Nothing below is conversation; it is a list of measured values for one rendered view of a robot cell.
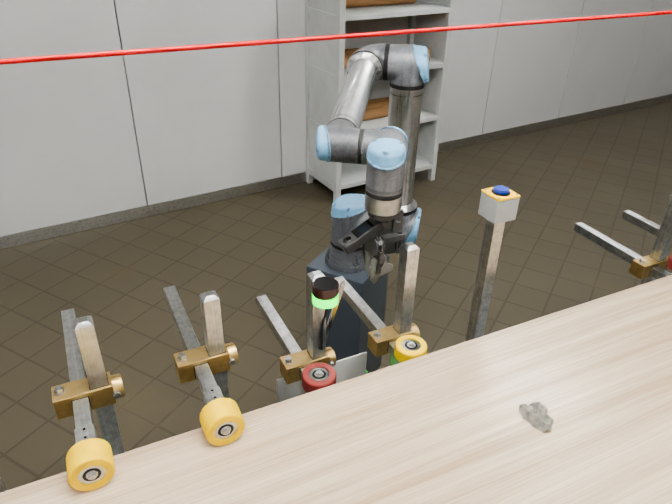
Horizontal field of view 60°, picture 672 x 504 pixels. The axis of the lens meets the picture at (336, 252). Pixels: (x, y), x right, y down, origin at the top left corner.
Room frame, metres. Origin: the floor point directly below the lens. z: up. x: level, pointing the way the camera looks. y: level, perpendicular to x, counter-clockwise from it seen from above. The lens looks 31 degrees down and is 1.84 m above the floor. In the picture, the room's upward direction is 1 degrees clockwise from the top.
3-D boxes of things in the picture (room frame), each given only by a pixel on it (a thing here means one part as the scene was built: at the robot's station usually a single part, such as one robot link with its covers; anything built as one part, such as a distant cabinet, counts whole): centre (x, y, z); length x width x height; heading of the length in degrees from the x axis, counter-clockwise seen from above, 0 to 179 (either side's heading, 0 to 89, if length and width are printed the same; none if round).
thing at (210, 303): (1.01, 0.27, 0.88); 0.03 x 0.03 x 0.48; 26
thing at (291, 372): (1.11, 0.06, 0.84); 0.13 x 0.06 x 0.05; 116
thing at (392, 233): (1.29, -0.12, 1.13); 0.09 x 0.08 x 0.12; 116
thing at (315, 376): (1.01, 0.03, 0.85); 0.08 x 0.08 x 0.11
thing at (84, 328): (0.90, 0.49, 0.89); 0.03 x 0.03 x 0.48; 26
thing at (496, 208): (1.35, -0.41, 1.18); 0.07 x 0.07 x 0.08; 26
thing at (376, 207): (1.29, -0.11, 1.21); 0.10 x 0.09 x 0.05; 26
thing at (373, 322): (1.30, -0.10, 0.84); 0.43 x 0.03 x 0.04; 26
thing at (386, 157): (1.29, -0.11, 1.30); 0.10 x 0.09 x 0.12; 171
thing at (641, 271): (1.67, -1.06, 0.82); 0.13 x 0.06 x 0.05; 116
